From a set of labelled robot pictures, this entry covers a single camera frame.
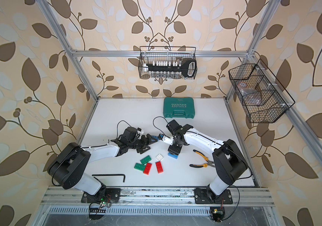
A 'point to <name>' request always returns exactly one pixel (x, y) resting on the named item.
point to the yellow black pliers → (208, 162)
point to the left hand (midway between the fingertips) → (155, 143)
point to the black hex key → (124, 175)
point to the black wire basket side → (262, 98)
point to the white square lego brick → (159, 157)
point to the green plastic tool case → (179, 107)
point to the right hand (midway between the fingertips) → (174, 146)
